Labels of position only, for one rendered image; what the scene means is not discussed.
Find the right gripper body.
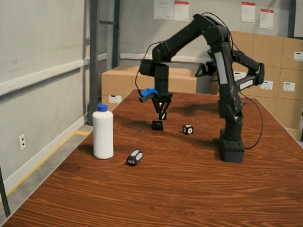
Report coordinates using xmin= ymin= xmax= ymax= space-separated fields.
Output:
xmin=205 ymin=60 xmax=216 ymax=76

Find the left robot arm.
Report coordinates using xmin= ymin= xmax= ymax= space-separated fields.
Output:
xmin=139 ymin=13 xmax=245 ymax=152

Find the white bottle with blue cap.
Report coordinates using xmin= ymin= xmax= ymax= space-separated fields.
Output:
xmin=92 ymin=104 xmax=113 ymax=159

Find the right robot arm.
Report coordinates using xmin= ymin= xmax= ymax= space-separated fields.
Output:
xmin=232 ymin=50 xmax=265 ymax=91

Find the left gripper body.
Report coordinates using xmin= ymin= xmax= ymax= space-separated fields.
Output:
xmin=141 ymin=78 xmax=173 ymax=101

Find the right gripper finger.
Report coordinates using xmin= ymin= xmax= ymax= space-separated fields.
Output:
xmin=195 ymin=63 xmax=206 ymax=78
xmin=210 ymin=72 xmax=218 ymax=82

